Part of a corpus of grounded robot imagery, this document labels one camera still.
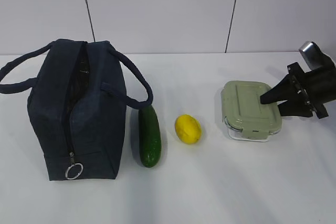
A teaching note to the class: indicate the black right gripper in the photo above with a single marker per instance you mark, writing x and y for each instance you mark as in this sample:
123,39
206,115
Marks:
302,93

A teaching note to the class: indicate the glass container with green lid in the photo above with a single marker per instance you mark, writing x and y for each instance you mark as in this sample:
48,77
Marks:
245,117

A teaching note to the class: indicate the green cucumber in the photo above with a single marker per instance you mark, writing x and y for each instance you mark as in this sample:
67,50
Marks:
150,144

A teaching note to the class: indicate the dark blue lunch bag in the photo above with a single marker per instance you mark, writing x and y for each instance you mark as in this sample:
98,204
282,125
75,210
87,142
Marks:
77,106

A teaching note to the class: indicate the yellow lemon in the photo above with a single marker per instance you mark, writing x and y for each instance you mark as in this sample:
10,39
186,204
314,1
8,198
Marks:
188,129

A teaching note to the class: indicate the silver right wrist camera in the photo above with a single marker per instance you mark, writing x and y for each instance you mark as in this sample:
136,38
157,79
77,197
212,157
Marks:
311,53

